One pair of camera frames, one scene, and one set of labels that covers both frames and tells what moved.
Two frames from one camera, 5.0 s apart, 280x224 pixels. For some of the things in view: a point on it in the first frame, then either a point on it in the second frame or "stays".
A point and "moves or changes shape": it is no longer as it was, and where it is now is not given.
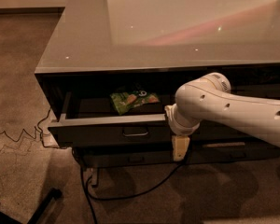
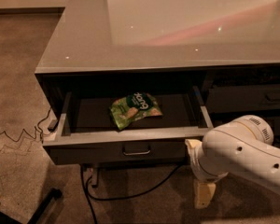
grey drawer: [147, 130] moves or changes shape
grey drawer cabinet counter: [119, 53] stays
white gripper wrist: [181, 127] -> [198, 165]
